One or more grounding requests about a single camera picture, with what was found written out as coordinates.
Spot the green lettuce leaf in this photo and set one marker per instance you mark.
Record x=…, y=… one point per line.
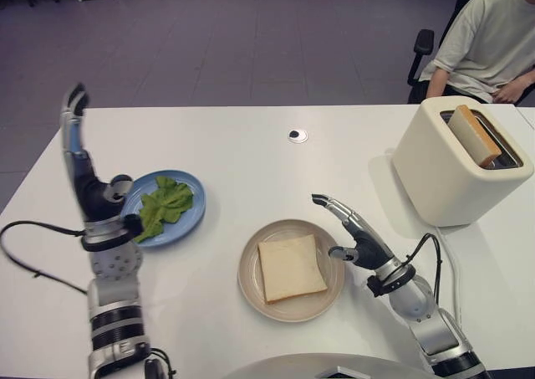
x=163, y=207

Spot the bread slice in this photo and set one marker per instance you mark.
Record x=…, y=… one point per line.
x=290, y=268
x=470, y=136

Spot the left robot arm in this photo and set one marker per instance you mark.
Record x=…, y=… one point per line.
x=115, y=295

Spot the person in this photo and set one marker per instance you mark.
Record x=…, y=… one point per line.
x=480, y=48

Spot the blue plate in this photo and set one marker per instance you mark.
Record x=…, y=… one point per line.
x=192, y=216

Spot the black office chair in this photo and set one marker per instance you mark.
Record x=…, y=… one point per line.
x=422, y=57

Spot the cream toaster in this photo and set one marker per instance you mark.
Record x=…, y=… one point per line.
x=451, y=174

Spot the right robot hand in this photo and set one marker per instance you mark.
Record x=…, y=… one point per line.
x=363, y=239

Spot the beige plate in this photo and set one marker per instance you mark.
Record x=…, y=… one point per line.
x=251, y=270

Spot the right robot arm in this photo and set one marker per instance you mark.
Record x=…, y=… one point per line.
x=426, y=316

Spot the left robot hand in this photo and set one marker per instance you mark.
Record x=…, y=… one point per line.
x=85, y=182

